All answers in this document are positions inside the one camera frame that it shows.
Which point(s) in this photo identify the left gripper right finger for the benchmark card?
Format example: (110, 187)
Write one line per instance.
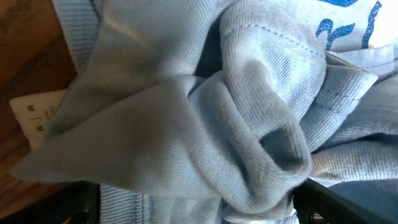
(315, 203)

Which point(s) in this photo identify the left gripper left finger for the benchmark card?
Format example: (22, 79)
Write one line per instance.
(77, 203)

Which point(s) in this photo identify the light blue t-shirt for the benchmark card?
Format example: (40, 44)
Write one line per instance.
(214, 111)

